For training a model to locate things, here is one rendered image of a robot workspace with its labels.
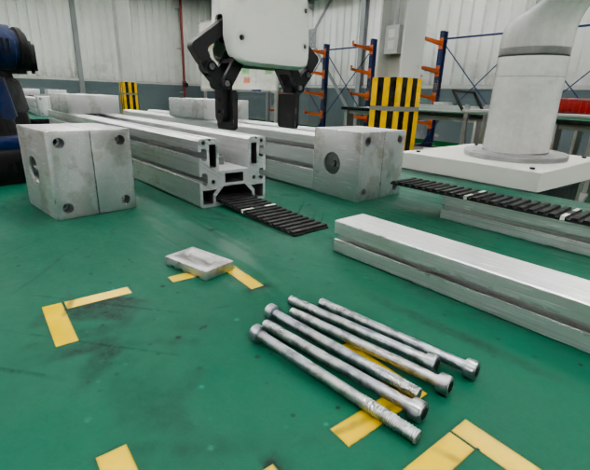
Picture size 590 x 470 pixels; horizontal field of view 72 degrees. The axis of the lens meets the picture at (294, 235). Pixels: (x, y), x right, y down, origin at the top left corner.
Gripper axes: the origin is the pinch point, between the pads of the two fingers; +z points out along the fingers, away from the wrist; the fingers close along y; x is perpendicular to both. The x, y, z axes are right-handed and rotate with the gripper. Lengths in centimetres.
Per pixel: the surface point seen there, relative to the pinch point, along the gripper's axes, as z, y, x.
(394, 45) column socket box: -48, 288, 197
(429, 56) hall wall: -95, 792, 481
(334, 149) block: 4.5, 14.2, 1.5
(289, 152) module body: 6.0, 14.2, 11.2
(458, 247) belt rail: 8.3, 0.9, -25.0
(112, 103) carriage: 0, 4, 63
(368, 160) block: 5.5, 16.1, -3.3
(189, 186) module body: 9.0, -4.8, 8.4
